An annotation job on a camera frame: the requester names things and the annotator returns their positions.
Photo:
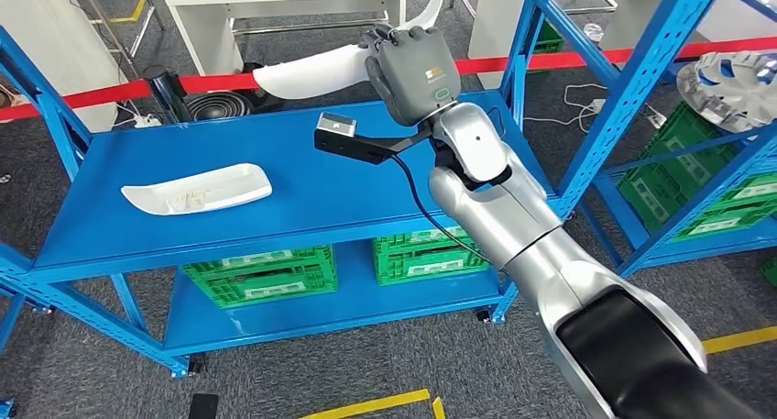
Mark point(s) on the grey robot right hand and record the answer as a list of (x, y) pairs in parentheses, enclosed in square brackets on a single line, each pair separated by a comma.
[(413, 70)]

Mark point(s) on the white triangular shell part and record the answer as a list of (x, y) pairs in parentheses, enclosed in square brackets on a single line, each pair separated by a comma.
[(303, 73)]

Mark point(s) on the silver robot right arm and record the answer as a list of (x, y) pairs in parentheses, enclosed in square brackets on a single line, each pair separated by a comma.
[(522, 222)]

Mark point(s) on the blue steel shelf rack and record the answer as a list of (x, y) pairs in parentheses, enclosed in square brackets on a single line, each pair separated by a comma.
[(273, 161), (9, 319), (637, 82)]

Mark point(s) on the white elongated shell part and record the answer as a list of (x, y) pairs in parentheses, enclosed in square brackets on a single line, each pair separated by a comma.
[(200, 191)]

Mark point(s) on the red barrier belt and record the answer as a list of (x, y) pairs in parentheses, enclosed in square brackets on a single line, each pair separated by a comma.
[(479, 67)]

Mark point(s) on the crumpled clear plastic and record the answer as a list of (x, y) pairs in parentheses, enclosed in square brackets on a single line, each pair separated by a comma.
[(594, 32)]

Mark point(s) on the white power strip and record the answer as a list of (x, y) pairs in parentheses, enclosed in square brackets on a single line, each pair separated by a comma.
[(600, 105), (147, 121)]

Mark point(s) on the white power adapter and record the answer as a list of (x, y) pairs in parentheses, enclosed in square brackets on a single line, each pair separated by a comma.
[(657, 117)]

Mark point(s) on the black belt stanchion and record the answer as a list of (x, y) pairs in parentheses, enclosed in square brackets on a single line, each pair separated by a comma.
[(164, 91)]

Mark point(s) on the silver wheel hub cover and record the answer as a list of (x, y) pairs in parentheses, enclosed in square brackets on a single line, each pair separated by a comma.
[(728, 94)]

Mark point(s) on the white panel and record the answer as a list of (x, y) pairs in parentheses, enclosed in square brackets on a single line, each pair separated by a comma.
[(48, 52)]

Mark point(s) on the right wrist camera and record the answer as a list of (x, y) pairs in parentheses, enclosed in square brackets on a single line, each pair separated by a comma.
[(352, 146)]

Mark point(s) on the chrome metal frame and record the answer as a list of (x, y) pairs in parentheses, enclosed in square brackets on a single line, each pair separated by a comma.
[(148, 3)]

